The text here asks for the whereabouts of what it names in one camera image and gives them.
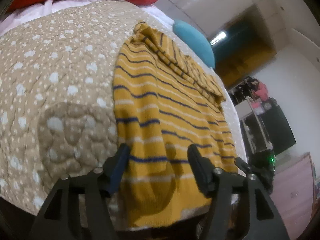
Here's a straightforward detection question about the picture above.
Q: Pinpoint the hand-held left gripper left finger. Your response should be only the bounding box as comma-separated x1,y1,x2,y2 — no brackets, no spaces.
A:
29,144,131,240

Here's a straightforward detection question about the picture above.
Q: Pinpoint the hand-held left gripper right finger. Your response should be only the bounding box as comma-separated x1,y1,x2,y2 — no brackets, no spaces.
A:
187,144,291,240

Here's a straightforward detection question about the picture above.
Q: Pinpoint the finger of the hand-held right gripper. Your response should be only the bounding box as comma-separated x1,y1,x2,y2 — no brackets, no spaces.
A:
234,156,251,176

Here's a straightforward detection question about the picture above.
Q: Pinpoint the yellow striped knit sweater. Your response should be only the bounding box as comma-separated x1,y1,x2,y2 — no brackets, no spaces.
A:
112,21,238,228

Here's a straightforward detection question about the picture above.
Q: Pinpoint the black cabinet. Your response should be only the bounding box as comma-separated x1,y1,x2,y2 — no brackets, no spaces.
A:
262,104,297,156

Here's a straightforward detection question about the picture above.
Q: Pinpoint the cluttered white shelf unit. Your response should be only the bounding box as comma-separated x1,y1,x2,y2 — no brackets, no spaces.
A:
228,77,278,157

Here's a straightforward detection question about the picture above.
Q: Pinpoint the pink cloth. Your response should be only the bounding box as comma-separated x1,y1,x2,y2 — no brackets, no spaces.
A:
254,79,272,102

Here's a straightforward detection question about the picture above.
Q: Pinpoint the beige spotted quilt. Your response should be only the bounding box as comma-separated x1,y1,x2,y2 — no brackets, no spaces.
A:
0,0,248,231

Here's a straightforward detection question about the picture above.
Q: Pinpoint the wooden door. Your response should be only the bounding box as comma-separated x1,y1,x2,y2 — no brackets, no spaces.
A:
215,5,278,87

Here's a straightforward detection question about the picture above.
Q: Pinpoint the teal pillow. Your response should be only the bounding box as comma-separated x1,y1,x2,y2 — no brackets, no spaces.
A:
173,19,216,69

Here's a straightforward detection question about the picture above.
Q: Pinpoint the white bed sheet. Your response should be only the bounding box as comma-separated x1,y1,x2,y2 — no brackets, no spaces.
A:
0,0,175,30

